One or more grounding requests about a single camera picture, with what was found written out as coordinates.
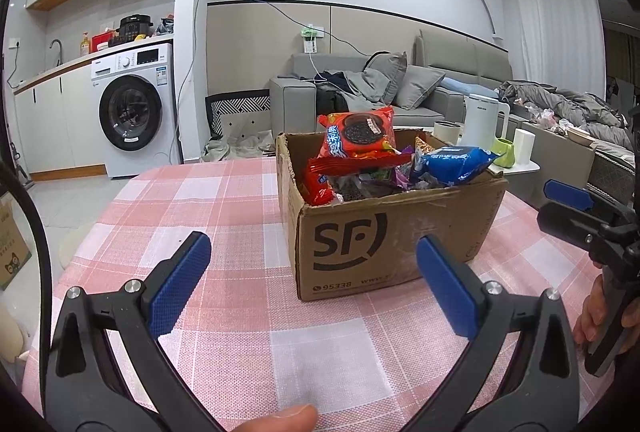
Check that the grey duvet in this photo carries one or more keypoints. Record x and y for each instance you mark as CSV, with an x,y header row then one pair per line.
x,y
575,107

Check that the printed floor cardboard box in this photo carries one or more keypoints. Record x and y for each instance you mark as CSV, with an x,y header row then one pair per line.
x,y
12,242

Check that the white washing machine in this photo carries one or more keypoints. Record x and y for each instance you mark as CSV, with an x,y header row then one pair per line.
x,y
150,77

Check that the red box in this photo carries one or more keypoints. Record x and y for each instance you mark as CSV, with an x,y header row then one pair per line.
x,y
104,40

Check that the red cone snack bag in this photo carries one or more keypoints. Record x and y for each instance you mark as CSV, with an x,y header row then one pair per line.
x,y
325,177

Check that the pink checked tablecloth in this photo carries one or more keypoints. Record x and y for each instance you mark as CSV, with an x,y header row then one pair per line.
x,y
200,202

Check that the brown cardboard box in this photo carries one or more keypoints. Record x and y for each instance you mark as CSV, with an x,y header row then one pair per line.
x,y
350,237

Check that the white kitchen counter cabinet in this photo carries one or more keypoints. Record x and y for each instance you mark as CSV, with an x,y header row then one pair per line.
x,y
60,127

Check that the white electric kettle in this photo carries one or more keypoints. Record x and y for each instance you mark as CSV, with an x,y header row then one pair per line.
x,y
477,122

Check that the green mug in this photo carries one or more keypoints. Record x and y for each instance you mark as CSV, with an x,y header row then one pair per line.
x,y
502,153

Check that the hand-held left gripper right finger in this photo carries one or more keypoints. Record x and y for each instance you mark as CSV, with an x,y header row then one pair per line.
x,y
445,287

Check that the white paper roll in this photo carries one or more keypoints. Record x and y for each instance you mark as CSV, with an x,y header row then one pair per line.
x,y
524,146

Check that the dark bag on washer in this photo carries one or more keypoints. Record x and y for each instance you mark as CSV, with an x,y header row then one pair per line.
x,y
165,27

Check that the black clothes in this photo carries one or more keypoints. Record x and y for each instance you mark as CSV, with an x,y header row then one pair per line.
x,y
330,99

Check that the beige tumbler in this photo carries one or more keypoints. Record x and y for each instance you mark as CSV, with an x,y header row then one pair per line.
x,y
445,132

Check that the black multicooker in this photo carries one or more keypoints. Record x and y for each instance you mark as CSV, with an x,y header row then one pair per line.
x,y
135,29

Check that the curved kitchen faucet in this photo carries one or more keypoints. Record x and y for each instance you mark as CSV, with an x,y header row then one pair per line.
x,y
59,46

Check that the person's left hand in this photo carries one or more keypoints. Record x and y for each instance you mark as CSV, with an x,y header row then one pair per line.
x,y
280,421

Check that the person's right hand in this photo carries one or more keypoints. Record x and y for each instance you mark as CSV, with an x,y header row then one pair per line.
x,y
592,312

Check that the black white patterned box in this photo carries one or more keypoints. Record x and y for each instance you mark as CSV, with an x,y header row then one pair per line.
x,y
237,104

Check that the grey cushion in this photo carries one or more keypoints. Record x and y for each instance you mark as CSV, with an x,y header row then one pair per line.
x,y
385,77
417,87

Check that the upright vacuum cleaner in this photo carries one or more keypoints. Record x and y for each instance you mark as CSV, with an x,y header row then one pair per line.
x,y
21,167

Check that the grey sofa chaise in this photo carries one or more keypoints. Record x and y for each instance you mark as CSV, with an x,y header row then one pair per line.
x,y
560,167

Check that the yellow bottle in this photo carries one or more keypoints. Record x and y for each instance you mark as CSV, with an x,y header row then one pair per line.
x,y
85,46

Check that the white side table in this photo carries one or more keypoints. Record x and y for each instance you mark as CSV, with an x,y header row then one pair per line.
x,y
520,168

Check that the white curtain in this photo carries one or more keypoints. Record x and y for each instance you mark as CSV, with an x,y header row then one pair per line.
x,y
550,27

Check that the beige round container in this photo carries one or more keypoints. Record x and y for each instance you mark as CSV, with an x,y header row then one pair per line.
x,y
12,327

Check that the crumpled white cloth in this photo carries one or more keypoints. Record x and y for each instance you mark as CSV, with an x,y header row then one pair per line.
x,y
235,147

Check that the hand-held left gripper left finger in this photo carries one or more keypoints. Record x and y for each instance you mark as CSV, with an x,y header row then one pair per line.
x,y
182,282

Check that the blue cookie packet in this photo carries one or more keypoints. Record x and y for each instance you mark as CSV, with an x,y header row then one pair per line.
x,y
455,167

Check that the wall socket with green charger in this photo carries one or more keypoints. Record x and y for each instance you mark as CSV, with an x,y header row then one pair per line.
x,y
311,37

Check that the light blue pillow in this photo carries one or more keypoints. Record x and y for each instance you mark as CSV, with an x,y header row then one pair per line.
x,y
465,86

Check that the beige food container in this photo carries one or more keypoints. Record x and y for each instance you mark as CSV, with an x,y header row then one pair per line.
x,y
580,136

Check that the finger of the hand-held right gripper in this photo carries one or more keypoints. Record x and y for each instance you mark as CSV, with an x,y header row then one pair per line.
x,y
565,222
570,194

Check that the grey jacket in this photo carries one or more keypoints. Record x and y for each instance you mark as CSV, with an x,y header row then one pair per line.
x,y
367,94

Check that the grey sofa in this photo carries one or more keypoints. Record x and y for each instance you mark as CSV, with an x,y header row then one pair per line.
x,y
292,107

